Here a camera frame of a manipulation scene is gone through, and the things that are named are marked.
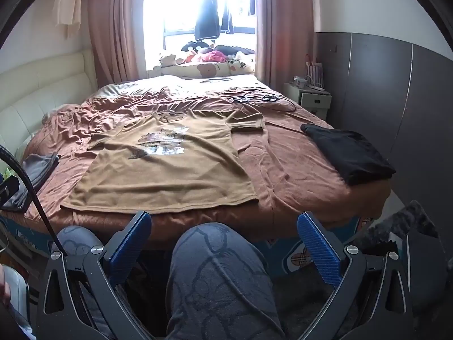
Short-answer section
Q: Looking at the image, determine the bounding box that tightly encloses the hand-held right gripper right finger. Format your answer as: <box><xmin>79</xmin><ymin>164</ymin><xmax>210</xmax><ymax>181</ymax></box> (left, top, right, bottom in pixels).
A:
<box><xmin>296</xmin><ymin>212</ymin><xmax>416</xmax><ymax>340</ymax></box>

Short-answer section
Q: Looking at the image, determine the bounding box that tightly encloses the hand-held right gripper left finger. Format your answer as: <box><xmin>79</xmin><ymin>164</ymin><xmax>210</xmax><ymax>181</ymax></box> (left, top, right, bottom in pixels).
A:
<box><xmin>35</xmin><ymin>211</ymin><xmax>153</xmax><ymax>340</ymax></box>

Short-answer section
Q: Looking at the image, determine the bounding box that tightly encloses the brown printed t-shirt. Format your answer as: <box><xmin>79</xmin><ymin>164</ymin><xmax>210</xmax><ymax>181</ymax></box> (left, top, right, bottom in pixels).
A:
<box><xmin>61</xmin><ymin>109</ymin><xmax>265</xmax><ymax>216</ymax></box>

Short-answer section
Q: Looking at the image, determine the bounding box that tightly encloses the grey folded garment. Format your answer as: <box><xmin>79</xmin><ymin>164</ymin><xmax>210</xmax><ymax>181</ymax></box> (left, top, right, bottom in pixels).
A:
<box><xmin>3</xmin><ymin>152</ymin><xmax>61</xmax><ymax>210</ymax></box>

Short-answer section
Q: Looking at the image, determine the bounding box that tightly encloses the person's left leg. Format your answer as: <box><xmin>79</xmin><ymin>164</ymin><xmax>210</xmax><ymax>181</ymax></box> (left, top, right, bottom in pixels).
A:
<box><xmin>57</xmin><ymin>225</ymin><xmax>107</xmax><ymax>256</ymax></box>

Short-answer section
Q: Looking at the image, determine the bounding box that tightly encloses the bed with brown sheet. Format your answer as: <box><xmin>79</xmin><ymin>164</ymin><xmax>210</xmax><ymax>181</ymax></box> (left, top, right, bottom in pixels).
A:
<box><xmin>21</xmin><ymin>85</ymin><xmax>393</xmax><ymax>231</ymax></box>

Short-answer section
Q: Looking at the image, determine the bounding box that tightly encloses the dark fluffy rug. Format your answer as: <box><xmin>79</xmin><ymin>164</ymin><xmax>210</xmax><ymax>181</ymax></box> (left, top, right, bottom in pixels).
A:
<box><xmin>364</xmin><ymin>200</ymin><xmax>443</xmax><ymax>256</ymax></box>

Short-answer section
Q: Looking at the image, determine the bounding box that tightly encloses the black folded garment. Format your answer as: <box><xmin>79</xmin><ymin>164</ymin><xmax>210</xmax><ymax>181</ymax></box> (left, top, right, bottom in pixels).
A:
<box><xmin>300</xmin><ymin>123</ymin><xmax>396</xmax><ymax>186</ymax></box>

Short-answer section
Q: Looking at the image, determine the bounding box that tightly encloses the cream padded headboard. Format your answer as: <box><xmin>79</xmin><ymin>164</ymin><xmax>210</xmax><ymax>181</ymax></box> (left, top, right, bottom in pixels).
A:
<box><xmin>0</xmin><ymin>49</ymin><xmax>100</xmax><ymax>160</ymax></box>

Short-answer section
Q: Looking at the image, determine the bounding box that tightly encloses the white nightstand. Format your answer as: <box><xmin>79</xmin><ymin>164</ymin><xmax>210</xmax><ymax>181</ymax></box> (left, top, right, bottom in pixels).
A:
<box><xmin>283</xmin><ymin>82</ymin><xmax>332</xmax><ymax>119</ymax></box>

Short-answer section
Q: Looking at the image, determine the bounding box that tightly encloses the white bed sheet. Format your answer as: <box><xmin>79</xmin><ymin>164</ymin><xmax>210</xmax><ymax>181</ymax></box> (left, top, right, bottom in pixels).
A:
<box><xmin>95</xmin><ymin>76</ymin><xmax>266</xmax><ymax>97</ymax></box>

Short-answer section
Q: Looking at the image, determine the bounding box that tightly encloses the dark grey wardrobe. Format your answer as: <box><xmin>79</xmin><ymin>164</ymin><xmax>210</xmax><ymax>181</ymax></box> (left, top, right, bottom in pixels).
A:
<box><xmin>315</xmin><ymin>32</ymin><xmax>453</xmax><ymax>199</ymax></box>

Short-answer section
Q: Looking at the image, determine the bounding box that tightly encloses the striped gift bag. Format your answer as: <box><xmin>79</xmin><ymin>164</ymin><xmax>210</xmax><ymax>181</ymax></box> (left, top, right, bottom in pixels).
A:
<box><xmin>305</xmin><ymin>55</ymin><xmax>324</xmax><ymax>86</ymax></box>

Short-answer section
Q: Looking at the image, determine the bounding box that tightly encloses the pink curtain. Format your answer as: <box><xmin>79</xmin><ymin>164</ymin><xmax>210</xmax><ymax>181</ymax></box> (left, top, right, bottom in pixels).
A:
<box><xmin>254</xmin><ymin>0</ymin><xmax>315</xmax><ymax>89</ymax></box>
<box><xmin>82</xmin><ymin>0</ymin><xmax>149</xmax><ymax>85</ymax></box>

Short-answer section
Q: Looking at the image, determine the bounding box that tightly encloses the cream hanging cloth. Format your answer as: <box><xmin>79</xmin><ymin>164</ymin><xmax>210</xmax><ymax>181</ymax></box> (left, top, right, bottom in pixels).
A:
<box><xmin>53</xmin><ymin>0</ymin><xmax>86</xmax><ymax>39</ymax></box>

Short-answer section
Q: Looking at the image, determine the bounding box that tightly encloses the pile of plush toys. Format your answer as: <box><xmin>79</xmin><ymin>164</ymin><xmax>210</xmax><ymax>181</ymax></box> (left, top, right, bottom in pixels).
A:
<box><xmin>159</xmin><ymin>41</ymin><xmax>256</xmax><ymax>66</ymax></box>

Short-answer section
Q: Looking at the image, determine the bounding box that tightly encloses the dark hanging garment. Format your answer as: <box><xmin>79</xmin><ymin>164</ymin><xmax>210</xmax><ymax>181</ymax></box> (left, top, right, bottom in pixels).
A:
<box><xmin>194</xmin><ymin>0</ymin><xmax>222</xmax><ymax>41</ymax></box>
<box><xmin>220</xmin><ymin>2</ymin><xmax>236</xmax><ymax>36</ymax></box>

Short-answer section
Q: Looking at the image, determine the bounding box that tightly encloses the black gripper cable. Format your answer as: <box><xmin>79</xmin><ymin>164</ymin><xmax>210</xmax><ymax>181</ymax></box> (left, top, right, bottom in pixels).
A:
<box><xmin>0</xmin><ymin>144</ymin><xmax>64</xmax><ymax>256</ymax></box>

